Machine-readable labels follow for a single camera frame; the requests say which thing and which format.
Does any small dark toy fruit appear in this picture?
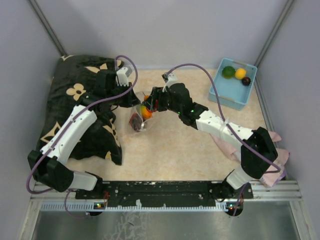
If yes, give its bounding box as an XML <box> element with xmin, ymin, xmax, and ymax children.
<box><xmin>241</xmin><ymin>76</ymin><xmax>251</xmax><ymax>86</ymax></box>

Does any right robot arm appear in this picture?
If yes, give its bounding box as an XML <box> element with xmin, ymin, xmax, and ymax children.
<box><xmin>142</xmin><ymin>83</ymin><xmax>281</xmax><ymax>198</ymax></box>

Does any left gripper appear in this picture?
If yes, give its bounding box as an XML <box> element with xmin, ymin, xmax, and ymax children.
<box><xmin>106</xmin><ymin>81</ymin><xmax>141</xmax><ymax>108</ymax></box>

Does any dark brown toy fruit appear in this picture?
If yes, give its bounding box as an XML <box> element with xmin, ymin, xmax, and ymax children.
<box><xmin>130</xmin><ymin>113</ymin><xmax>145</xmax><ymax>132</ymax></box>

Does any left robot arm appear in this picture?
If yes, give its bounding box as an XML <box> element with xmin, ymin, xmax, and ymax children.
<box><xmin>26</xmin><ymin>67</ymin><xmax>135</xmax><ymax>199</ymax></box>

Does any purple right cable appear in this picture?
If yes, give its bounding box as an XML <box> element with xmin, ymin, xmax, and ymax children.
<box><xmin>162</xmin><ymin>62</ymin><xmax>286</xmax><ymax>218</ymax></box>

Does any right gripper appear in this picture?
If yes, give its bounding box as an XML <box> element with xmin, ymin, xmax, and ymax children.
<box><xmin>142</xmin><ymin>87</ymin><xmax>182</xmax><ymax>115</ymax></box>

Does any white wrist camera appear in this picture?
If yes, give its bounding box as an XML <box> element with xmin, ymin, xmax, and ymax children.
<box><xmin>116</xmin><ymin>66</ymin><xmax>133</xmax><ymax>87</ymax></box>
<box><xmin>162</xmin><ymin>72</ymin><xmax>178</xmax><ymax>93</ymax></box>

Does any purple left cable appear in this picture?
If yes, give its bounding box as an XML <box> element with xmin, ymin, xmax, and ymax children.
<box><xmin>26</xmin><ymin>54</ymin><xmax>139</xmax><ymax>221</ymax></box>

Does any blue plastic basket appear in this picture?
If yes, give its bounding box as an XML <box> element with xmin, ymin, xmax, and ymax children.
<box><xmin>213</xmin><ymin>57</ymin><xmax>258</xmax><ymax>111</ymax></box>

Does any pink cloth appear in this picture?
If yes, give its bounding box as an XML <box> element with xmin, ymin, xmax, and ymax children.
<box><xmin>210</xmin><ymin>134</ymin><xmax>290</xmax><ymax>188</ymax></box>

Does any black floral pillow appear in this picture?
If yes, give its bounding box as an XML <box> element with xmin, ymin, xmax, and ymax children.
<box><xmin>33</xmin><ymin>54</ymin><xmax>125</xmax><ymax>166</ymax></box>

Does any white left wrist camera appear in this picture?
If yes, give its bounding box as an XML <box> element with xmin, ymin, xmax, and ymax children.
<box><xmin>116</xmin><ymin>66</ymin><xmax>133</xmax><ymax>87</ymax></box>

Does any purple cable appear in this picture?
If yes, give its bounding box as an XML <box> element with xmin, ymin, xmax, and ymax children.
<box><xmin>26</xmin><ymin>54</ymin><xmax>139</xmax><ymax>221</ymax></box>
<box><xmin>162</xmin><ymin>62</ymin><xmax>286</xmax><ymax>218</ymax></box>

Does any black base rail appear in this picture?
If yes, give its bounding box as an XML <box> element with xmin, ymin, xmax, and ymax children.
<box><xmin>75</xmin><ymin>181</ymin><xmax>253</xmax><ymax>208</ymax></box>

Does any clear dotted zip bag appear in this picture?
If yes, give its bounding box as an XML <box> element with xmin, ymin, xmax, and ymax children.
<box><xmin>127</xmin><ymin>103</ymin><xmax>159</xmax><ymax>134</ymax></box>

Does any green orange toy mango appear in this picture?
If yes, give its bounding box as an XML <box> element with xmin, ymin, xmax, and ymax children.
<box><xmin>138</xmin><ymin>105</ymin><xmax>153</xmax><ymax>120</ymax></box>

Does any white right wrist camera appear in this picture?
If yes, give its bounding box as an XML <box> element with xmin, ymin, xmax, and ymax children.
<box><xmin>162</xmin><ymin>72</ymin><xmax>178</xmax><ymax>93</ymax></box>

